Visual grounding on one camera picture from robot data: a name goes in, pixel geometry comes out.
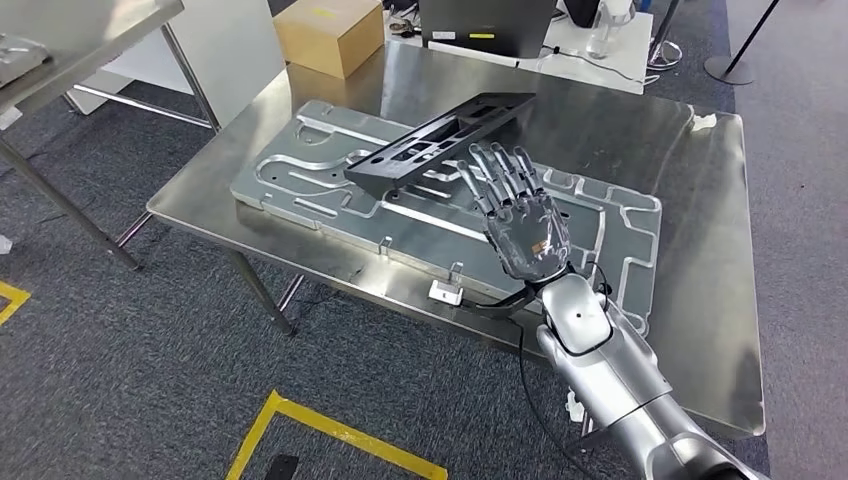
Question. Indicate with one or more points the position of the clear plastic bottle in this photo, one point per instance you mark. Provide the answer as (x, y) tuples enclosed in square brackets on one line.
[(606, 33)]

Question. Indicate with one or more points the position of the crumpled clear plastic bag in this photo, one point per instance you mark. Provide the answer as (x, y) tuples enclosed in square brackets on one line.
[(5, 245)]

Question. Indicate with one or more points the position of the grey metal part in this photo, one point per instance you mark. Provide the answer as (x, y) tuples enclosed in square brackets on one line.
[(23, 60)]

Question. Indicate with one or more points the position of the yellow floor tape marking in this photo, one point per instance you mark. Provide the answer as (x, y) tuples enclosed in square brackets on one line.
[(16, 301)]

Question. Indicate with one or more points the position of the brown cardboard box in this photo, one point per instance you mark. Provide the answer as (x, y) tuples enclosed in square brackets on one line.
[(331, 40)]

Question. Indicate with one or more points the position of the dark tools pile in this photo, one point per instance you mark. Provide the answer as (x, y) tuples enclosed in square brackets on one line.
[(404, 26)]

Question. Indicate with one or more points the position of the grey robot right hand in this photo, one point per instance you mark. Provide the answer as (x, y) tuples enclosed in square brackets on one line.
[(530, 238)]

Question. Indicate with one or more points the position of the white cabinet panel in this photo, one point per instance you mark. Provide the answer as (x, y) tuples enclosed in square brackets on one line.
[(232, 53)]

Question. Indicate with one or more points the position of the grooved aluminium fixture plate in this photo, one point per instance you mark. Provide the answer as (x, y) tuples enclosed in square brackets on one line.
[(397, 238)]

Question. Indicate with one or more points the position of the black monitor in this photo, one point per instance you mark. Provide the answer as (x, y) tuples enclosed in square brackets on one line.
[(490, 26)]

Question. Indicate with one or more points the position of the steel frame table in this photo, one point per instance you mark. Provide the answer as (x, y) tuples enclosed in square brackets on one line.
[(79, 40)]

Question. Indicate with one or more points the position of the black plastic plate bracket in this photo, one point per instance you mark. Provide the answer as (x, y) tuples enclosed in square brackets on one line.
[(371, 173)]

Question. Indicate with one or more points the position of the white paper scrap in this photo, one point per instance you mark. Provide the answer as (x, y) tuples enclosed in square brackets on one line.
[(703, 122)]

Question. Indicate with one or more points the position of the stainless steel workbench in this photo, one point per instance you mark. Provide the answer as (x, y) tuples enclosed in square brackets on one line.
[(696, 265)]

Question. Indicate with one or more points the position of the white desk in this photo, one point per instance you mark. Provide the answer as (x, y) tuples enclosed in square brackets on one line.
[(596, 74)]

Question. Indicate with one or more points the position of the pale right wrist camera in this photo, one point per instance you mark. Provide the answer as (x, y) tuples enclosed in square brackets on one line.
[(445, 293)]

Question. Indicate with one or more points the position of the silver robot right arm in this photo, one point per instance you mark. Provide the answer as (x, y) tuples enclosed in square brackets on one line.
[(616, 384)]

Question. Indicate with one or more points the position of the chrome stanchion base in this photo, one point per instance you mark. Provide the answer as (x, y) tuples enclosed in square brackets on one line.
[(664, 56)]

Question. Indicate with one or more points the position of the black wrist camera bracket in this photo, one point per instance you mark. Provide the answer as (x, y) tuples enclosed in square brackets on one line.
[(503, 308)]

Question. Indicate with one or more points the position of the grey stanchion base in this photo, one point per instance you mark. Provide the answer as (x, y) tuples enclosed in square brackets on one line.
[(729, 69)]

